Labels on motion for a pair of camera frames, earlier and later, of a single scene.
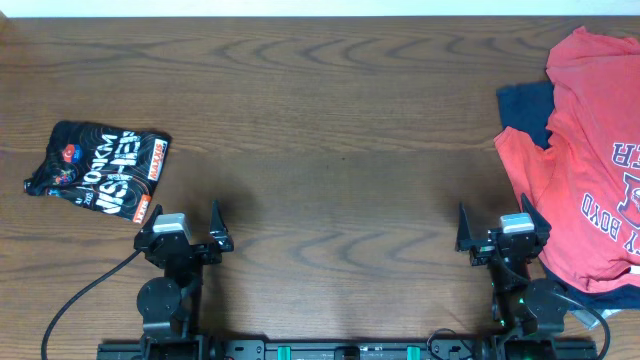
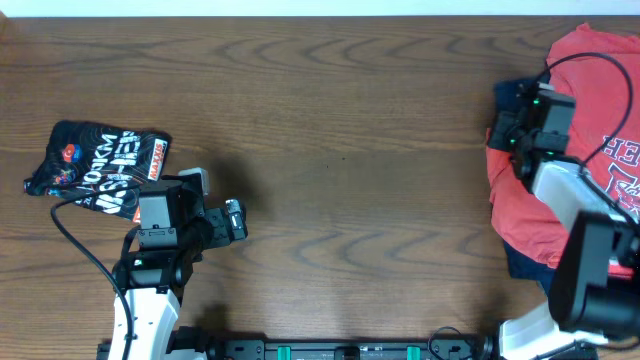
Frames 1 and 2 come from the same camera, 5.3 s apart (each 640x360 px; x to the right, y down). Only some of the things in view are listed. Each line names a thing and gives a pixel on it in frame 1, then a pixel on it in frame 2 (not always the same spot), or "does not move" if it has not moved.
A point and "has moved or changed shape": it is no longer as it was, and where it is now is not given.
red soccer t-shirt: x=586 y=183 has moved or changed shape
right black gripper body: x=485 y=248 → x=518 y=136
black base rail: x=347 y=348 does not move
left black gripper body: x=198 y=248 → x=220 y=226
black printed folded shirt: x=110 y=169 does not move
